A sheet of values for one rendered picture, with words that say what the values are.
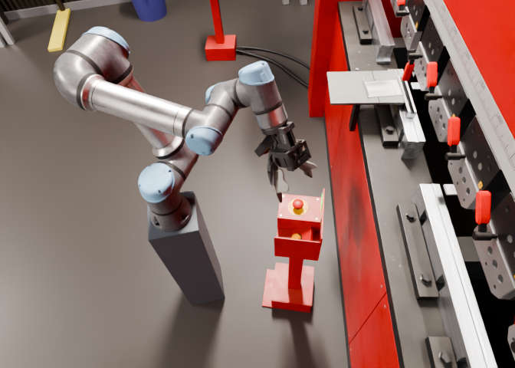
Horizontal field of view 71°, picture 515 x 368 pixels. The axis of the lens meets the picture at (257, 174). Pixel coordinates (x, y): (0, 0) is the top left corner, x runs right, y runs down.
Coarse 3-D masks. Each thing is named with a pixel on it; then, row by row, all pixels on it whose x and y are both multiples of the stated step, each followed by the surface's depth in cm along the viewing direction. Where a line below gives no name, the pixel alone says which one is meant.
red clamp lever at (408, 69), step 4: (408, 56) 106; (412, 56) 106; (416, 56) 105; (420, 56) 106; (412, 60) 107; (408, 64) 108; (412, 64) 108; (408, 68) 109; (412, 68) 109; (404, 72) 111; (408, 72) 110; (404, 76) 112; (408, 76) 111; (404, 80) 113
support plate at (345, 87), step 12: (336, 72) 141; (348, 72) 141; (360, 72) 140; (384, 72) 140; (336, 84) 137; (348, 84) 136; (360, 84) 136; (336, 96) 133; (348, 96) 133; (360, 96) 132; (396, 96) 131
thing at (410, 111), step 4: (404, 84) 136; (404, 88) 135; (408, 88) 133; (408, 92) 132; (408, 96) 132; (408, 100) 131; (412, 100) 129; (404, 104) 130; (408, 104) 130; (412, 104) 128; (404, 108) 130; (408, 108) 127; (412, 108) 128; (404, 112) 130; (408, 112) 127; (412, 112) 127; (416, 112) 126; (408, 116) 128; (412, 116) 128
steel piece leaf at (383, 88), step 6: (366, 84) 136; (372, 84) 135; (378, 84) 135; (384, 84) 135; (390, 84) 135; (366, 90) 132; (372, 90) 133; (378, 90) 133; (384, 90) 133; (390, 90) 133; (372, 96) 132; (378, 96) 132; (384, 96) 131
